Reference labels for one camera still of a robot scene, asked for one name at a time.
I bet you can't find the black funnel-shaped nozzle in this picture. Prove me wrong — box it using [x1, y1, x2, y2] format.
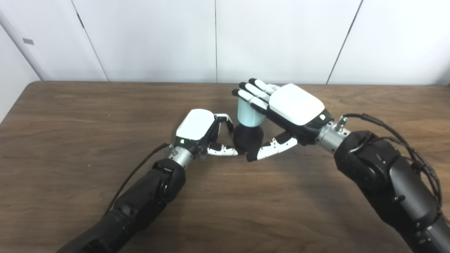
[233, 124, 264, 153]

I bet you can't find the light-blue hose piece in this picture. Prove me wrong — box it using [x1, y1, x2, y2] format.
[237, 98, 263, 127]

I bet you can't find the right wrist thick black cable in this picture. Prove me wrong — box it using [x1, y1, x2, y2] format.
[336, 112, 443, 211]

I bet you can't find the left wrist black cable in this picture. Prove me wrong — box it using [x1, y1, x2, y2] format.
[104, 142, 175, 215]

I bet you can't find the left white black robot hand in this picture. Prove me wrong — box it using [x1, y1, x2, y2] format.
[175, 109, 239, 160]

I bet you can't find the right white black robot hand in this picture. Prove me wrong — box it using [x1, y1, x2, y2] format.
[232, 78, 334, 162]

